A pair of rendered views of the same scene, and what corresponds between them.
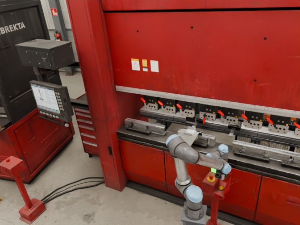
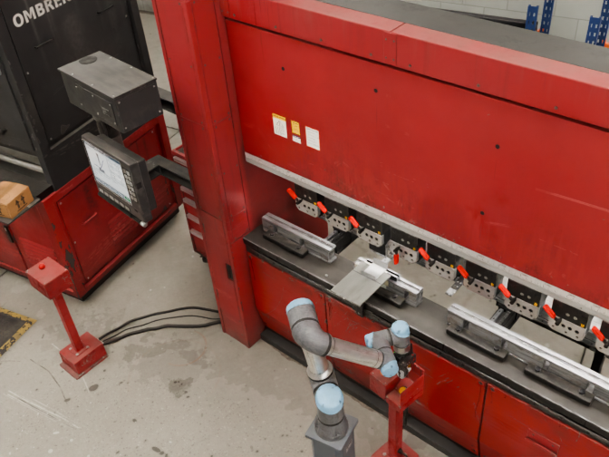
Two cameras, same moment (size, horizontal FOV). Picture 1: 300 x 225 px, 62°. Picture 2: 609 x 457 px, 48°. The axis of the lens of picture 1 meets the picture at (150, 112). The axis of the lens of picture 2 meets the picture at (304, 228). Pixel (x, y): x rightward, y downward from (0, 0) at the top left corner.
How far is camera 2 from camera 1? 127 cm
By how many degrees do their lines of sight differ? 16
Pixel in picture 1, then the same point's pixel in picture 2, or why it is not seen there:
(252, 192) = (472, 407)
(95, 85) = (202, 152)
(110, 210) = (220, 382)
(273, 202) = (506, 433)
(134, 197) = (272, 363)
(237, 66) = (452, 179)
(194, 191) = (329, 395)
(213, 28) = (410, 103)
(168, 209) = not seen: hidden behind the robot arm
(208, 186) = (379, 384)
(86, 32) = (186, 60)
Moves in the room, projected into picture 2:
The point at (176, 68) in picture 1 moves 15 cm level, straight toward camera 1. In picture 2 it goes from (350, 152) to (342, 170)
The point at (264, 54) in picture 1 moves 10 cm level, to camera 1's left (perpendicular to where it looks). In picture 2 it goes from (497, 173) to (470, 172)
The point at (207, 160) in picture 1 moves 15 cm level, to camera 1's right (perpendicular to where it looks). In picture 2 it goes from (347, 354) to (385, 357)
